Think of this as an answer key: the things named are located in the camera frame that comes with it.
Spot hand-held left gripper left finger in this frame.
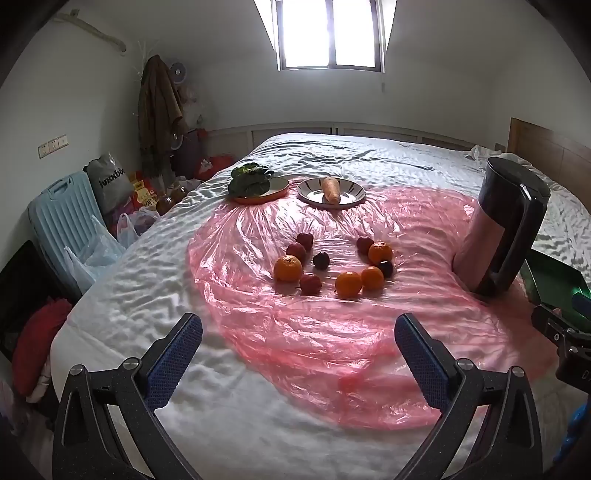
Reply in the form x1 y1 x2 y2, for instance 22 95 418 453
52 312 204 480

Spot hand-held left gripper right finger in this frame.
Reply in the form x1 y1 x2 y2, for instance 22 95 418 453
394 312 543 480

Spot green tray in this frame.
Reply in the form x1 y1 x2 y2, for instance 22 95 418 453
519 249 591 333

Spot orange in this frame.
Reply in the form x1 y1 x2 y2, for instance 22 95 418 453
361 266 385 291
368 241 393 265
335 271 363 298
274 255 303 282

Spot person's right hand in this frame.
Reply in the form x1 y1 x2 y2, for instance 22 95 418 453
567 406 591 464

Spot bed with white sheet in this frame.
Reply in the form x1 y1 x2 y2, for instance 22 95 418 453
48 132 591 480

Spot pink plastic sheet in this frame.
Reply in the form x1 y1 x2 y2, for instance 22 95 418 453
187 178 561 430

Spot black and pink kettle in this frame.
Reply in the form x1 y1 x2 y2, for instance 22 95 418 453
452 157 551 297

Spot clear plastic bag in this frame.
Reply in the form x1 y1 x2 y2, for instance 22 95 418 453
64 215 126 294

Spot white plastic bag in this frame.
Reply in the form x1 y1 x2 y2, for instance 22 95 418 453
116 206 160 247

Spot red cloth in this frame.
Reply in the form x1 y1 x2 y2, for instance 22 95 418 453
11 298 75 398

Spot red and yellow boxes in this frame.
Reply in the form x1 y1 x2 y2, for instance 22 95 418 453
124 170 160 213

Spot wooden headboard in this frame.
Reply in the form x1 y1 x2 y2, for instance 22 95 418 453
508 117 591 197

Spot light blue plastic case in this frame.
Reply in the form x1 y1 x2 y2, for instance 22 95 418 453
28 172 125 296

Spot grey printed bag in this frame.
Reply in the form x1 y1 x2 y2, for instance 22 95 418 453
85 152 134 215

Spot crumpled white cloth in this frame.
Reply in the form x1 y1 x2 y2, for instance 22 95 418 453
463 144 536 171

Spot green leafy vegetable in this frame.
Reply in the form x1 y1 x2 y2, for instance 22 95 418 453
228 163 275 198

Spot red bag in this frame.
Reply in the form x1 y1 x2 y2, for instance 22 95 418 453
194 154 236 181

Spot orange rimmed plate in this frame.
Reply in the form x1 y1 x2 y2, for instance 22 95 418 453
229 176 290 204

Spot striped white plate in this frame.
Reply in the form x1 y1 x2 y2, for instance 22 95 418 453
297 178 366 208

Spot dark maroon suitcase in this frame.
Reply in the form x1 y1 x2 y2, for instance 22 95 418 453
173 128 208 178

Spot brown hanging coat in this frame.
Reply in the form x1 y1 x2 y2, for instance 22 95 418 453
137 54 189 178

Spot window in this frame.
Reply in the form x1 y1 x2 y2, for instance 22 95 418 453
274 0 386 72

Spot wall switch panel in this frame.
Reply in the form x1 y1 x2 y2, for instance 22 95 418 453
38 135 69 158

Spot dry branch wall decoration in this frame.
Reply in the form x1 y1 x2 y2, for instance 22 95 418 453
53 13 126 54

